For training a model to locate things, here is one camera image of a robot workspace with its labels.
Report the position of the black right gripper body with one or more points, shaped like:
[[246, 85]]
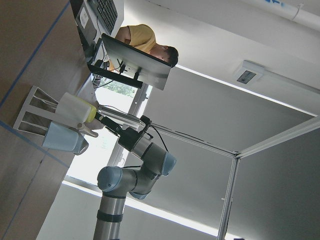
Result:
[[129, 137]]

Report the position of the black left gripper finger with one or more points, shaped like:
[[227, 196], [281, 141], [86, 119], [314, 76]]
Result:
[[111, 125]]

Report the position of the yellow cup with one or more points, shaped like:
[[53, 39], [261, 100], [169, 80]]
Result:
[[92, 114]]

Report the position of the pale green cup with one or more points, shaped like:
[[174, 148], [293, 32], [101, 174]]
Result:
[[73, 107]]

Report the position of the light blue cup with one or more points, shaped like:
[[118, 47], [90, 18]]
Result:
[[59, 137]]

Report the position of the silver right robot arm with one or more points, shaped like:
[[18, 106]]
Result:
[[116, 182]]

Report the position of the wooden rack dowel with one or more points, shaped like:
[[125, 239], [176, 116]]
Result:
[[81, 127]]

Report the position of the black monitor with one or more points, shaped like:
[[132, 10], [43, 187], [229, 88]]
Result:
[[134, 66]]

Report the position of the person in yellow shirt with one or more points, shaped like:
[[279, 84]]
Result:
[[143, 38]]

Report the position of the black box with label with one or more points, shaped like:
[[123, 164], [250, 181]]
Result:
[[86, 29]]

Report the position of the black keyboard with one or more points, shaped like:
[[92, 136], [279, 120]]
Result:
[[105, 13]]

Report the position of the white wire cup rack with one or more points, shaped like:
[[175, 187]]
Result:
[[38, 111]]

